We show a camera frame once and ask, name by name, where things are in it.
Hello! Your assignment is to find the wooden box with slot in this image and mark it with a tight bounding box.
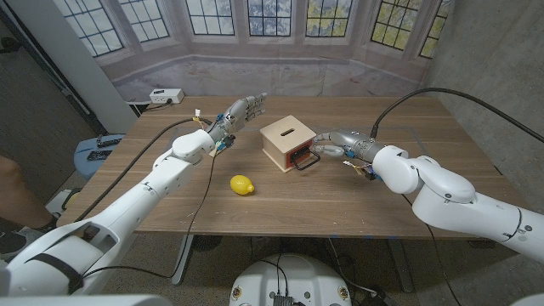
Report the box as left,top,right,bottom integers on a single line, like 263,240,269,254
259,114,318,173

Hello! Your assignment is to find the white robot torso base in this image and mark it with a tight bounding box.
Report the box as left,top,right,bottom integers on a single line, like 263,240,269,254
229,253,353,306

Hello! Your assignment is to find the white power strip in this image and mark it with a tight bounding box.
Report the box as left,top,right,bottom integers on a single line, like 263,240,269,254
149,88,185,105

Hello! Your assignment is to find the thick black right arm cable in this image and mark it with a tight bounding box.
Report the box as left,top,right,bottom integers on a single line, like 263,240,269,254
370,87,544,144

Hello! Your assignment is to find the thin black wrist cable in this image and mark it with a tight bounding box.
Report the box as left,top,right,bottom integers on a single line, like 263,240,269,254
80,146,218,281
401,193,463,306

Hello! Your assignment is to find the black and white shoe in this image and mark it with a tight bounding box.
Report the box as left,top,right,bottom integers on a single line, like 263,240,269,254
0,224,47,261

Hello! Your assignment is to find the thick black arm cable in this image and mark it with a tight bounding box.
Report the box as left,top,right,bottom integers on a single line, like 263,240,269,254
370,87,544,144
75,117,213,223

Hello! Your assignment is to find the black flat device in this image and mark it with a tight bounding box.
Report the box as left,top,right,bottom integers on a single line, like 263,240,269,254
87,149,114,162

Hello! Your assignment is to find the printed window backdrop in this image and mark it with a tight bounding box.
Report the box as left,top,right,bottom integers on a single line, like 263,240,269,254
53,0,454,103

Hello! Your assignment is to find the white robot chest rim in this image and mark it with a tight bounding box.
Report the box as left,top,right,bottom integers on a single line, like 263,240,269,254
0,294,173,306

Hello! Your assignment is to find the thin black left wrist cable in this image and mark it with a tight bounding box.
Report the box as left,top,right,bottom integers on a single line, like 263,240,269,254
80,146,218,281

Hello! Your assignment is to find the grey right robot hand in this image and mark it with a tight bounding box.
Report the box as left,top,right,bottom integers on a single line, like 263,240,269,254
313,129,386,163

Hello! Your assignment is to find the yellow lemon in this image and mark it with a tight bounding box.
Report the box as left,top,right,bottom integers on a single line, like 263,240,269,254
229,173,256,196

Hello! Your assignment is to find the blue round stool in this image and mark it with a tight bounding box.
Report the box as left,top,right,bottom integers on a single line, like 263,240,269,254
73,133,127,179

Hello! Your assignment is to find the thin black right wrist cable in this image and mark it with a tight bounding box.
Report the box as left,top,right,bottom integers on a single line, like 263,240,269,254
401,193,463,306

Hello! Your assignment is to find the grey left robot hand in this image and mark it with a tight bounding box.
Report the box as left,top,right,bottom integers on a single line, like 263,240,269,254
207,92,269,146

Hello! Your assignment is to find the white floor cable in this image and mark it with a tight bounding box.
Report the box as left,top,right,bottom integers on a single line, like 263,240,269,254
326,237,379,298

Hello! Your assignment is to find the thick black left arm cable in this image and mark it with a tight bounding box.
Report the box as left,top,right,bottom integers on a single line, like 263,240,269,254
75,117,213,223

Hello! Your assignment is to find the grey table leg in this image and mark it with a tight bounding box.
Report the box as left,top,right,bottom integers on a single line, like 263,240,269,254
172,234,196,286
386,238,416,293

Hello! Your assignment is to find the person leg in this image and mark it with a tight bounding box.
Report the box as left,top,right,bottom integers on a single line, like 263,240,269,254
0,155,56,230

